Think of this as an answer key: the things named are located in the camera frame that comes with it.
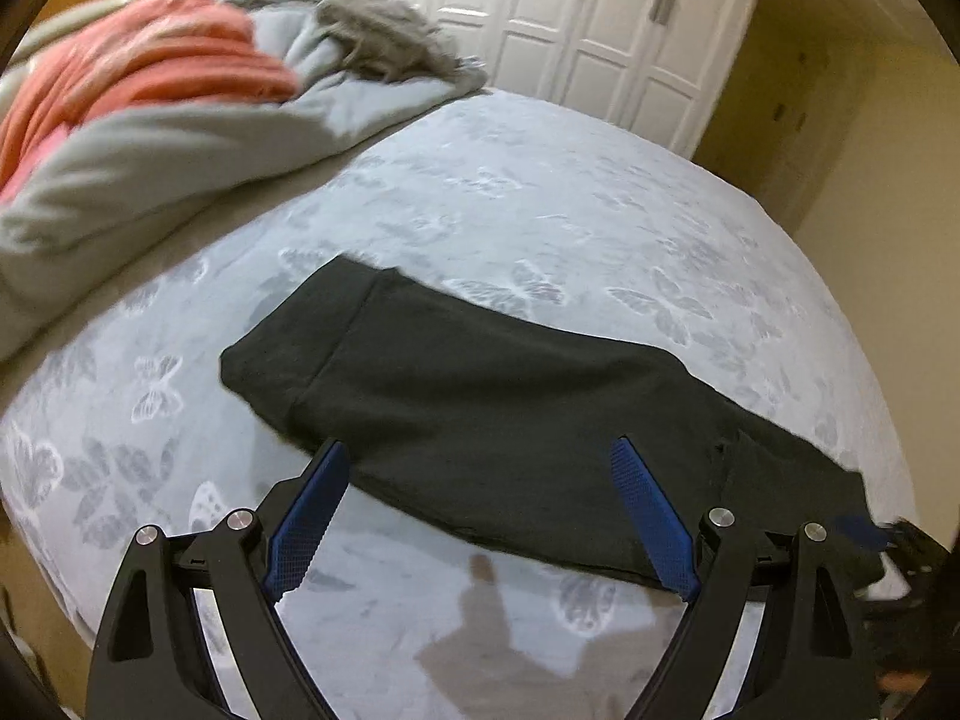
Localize orange striped blanket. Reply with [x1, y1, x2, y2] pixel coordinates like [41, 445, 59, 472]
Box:
[0, 0, 301, 192]

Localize grey crumpled cloth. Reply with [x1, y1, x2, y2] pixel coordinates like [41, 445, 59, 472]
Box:
[315, 0, 470, 83]

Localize light grey duvet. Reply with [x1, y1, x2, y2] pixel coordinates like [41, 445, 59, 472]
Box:
[0, 0, 492, 365]

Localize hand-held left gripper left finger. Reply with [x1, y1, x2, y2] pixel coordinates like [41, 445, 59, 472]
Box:
[85, 437, 352, 720]

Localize grey butterfly print blanket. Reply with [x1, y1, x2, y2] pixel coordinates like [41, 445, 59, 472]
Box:
[0, 88, 920, 720]

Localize black pants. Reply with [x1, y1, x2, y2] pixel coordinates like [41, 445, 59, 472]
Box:
[219, 253, 886, 593]

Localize beige built-in cabinet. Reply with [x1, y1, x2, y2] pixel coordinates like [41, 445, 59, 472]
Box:
[694, 0, 935, 241]

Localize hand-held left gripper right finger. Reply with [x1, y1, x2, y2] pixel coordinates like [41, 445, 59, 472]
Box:
[609, 435, 880, 720]

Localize white panelled wardrobe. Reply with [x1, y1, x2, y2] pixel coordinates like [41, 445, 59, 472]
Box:
[351, 0, 773, 158]

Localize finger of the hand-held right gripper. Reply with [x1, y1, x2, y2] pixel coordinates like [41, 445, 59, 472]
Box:
[829, 514, 912, 552]

